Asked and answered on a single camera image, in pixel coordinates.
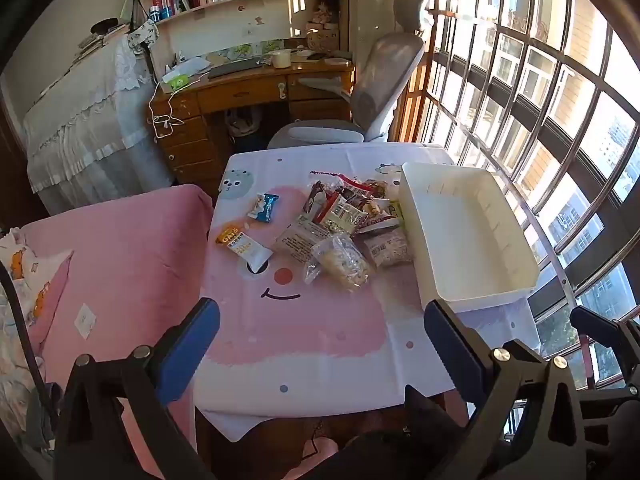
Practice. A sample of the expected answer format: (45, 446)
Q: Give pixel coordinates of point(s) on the white plastic tray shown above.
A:
(465, 230)

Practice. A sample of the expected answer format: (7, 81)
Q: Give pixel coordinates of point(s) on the white paper tag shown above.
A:
(85, 320)

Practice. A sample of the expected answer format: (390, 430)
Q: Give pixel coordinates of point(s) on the white green drawer knob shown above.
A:
(282, 91)

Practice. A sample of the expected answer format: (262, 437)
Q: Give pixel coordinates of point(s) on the black keyboard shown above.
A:
(232, 67)

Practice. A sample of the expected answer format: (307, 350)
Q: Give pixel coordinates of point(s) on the metal window grille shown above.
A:
(500, 85)

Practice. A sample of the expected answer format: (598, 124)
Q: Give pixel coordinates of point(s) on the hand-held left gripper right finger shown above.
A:
(450, 345)

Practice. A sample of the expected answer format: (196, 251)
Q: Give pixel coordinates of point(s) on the orange-yellow snack packet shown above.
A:
(240, 245)

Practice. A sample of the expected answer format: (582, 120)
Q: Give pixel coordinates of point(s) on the green tissue box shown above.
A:
(175, 82)

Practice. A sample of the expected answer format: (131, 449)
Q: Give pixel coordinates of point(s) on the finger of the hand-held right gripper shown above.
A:
(585, 316)
(615, 402)

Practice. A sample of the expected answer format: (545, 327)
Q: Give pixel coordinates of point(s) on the wooden desk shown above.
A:
(240, 92)

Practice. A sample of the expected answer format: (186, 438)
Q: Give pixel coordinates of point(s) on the floral fabric bag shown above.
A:
(142, 35)

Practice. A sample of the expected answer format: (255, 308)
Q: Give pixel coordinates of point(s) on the bag under desk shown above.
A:
(242, 122)

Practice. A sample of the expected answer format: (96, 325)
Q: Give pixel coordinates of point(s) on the plush doll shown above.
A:
(323, 10)

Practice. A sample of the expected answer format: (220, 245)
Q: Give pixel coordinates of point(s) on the cartoon print pillow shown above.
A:
(30, 270)

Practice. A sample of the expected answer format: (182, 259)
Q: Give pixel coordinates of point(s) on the grey office chair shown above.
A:
(385, 75)

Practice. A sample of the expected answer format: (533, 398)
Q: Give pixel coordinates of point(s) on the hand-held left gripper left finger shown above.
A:
(190, 345)

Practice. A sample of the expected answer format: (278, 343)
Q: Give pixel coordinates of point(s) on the pile of assorted snack packets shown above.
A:
(340, 260)

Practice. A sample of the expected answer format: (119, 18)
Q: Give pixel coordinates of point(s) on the person's dark clothed leg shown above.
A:
(380, 455)

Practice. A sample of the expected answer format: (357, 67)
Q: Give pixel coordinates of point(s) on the pink white printed tablecloth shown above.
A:
(310, 340)

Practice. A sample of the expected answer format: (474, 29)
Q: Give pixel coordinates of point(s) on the green illustrated sheet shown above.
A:
(245, 51)

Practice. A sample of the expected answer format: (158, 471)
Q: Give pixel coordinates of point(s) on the blue snack packet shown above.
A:
(265, 207)

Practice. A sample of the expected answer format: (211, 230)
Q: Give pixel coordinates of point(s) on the white cup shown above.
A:
(281, 59)

